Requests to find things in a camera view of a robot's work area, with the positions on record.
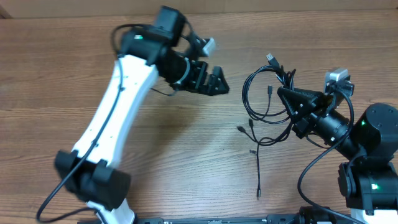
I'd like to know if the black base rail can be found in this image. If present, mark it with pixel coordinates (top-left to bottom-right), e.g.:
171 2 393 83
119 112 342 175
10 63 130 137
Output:
77 205 354 224

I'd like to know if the black USB cable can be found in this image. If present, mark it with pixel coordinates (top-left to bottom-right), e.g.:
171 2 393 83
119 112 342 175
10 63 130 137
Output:
236 53 297 200

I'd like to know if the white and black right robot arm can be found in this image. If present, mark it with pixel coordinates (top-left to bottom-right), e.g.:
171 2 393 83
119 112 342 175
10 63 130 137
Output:
277 85 397 223

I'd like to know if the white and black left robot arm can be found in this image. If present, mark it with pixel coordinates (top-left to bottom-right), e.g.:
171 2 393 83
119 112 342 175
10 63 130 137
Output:
55 6 229 223

